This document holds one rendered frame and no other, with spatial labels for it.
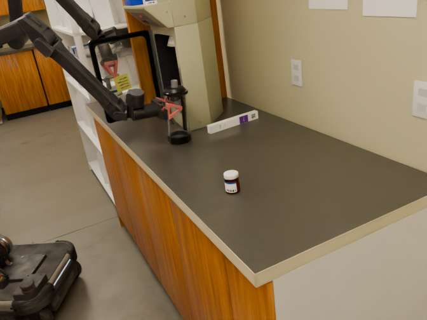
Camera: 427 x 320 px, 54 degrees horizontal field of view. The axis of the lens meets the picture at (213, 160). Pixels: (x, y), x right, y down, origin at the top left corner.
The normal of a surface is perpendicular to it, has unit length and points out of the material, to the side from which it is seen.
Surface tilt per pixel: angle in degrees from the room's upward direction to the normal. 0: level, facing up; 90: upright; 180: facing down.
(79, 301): 0
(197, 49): 90
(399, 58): 90
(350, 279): 90
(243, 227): 0
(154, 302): 0
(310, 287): 90
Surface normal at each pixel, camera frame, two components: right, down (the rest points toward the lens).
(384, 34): -0.88, 0.29
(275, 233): -0.13, -0.91
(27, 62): 0.45, 0.31
